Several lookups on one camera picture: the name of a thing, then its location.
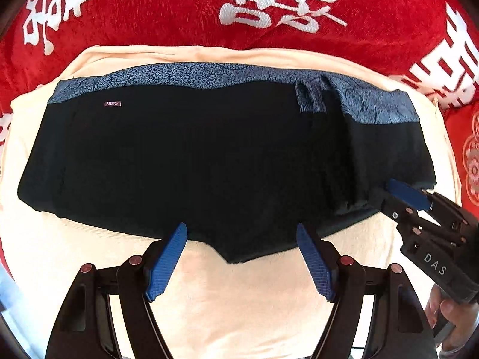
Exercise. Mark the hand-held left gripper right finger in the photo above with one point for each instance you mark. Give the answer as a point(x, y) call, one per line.
point(316, 265)

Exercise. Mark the red printed blanket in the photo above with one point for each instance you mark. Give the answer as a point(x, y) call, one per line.
point(149, 15)

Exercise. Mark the cream blanket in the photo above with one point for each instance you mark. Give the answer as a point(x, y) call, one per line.
point(224, 306)

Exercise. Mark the person's right hand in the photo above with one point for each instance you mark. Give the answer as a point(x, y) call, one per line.
point(454, 312)

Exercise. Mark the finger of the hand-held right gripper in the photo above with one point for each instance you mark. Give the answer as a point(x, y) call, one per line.
point(408, 192)
point(393, 209)

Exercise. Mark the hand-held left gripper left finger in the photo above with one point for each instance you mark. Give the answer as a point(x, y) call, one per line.
point(168, 265)

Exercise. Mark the black pants with blue trim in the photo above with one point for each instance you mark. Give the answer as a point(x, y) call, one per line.
point(187, 157)

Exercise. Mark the red cushion with round ornament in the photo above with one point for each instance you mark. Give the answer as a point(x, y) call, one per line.
point(469, 164)

